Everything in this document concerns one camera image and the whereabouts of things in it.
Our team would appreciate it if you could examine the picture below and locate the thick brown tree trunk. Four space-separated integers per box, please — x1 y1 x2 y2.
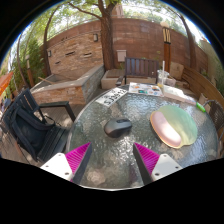
97 0 116 71

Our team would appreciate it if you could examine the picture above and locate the stone raised garden bed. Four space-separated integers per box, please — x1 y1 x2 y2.
30 64 106 106

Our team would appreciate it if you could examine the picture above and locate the tan stone block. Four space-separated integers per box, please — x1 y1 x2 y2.
169 61 185 81

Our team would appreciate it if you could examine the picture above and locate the grey wall utility box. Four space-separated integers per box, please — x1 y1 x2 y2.
116 49 128 63

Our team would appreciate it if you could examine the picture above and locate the white number plate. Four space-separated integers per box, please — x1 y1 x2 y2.
95 87 129 108

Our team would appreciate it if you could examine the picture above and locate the dark wicker chair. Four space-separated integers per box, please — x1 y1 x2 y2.
203 99 224 141

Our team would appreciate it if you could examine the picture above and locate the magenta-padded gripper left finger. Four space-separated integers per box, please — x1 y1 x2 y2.
39 142 93 185

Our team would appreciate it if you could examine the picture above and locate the slim leaning tree trunk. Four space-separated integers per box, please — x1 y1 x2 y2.
179 14 198 69

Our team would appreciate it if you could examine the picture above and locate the dark grey computer mouse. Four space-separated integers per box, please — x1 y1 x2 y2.
104 117 133 139

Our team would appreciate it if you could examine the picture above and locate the black metal chair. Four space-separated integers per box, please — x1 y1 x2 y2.
0 88 77 164

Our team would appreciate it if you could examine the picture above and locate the dark wooden slatted chair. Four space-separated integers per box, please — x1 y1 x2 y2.
115 57 160 87

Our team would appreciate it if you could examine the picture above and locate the wooden garden lamp post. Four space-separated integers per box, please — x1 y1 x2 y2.
159 21 173 73

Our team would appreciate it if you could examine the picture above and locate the curved wooden bench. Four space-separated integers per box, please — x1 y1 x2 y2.
181 64 224 108

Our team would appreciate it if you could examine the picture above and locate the black backpack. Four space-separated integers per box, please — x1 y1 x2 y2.
1 99 56 158

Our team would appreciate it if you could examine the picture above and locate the colourful picture magazine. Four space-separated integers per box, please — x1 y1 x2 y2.
128 82 164 98

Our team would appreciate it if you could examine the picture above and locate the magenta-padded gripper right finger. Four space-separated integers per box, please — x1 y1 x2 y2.
132 142 185 186

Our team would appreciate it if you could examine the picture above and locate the open white book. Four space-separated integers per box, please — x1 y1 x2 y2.
162 84 198 106

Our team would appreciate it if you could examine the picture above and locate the green marker box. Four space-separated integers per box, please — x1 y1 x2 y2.
195 101 207 113

